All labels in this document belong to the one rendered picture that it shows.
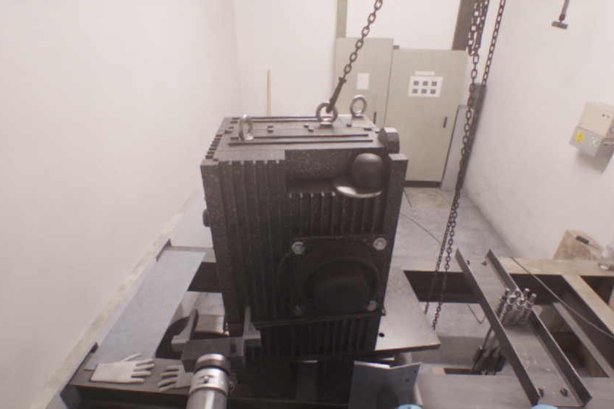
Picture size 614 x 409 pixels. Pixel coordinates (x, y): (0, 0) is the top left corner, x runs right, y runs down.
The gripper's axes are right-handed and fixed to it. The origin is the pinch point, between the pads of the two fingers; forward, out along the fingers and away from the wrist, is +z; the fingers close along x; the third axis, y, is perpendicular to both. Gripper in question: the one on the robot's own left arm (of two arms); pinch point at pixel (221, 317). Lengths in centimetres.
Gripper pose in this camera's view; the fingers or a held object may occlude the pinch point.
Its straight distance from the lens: 88.2
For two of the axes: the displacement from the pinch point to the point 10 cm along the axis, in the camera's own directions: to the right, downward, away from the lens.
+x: -10.0, 0.4, -0.8
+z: -0.9, -4.9, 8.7
